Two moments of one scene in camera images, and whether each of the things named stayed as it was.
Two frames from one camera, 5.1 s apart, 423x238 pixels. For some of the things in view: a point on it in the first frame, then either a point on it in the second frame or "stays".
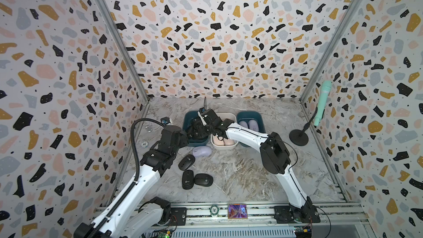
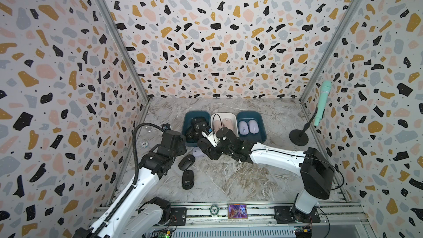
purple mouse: (253, 125) stays
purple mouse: (203, 151) stays
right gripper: (201, 130) to (212, 153)
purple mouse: (243, 123) stays
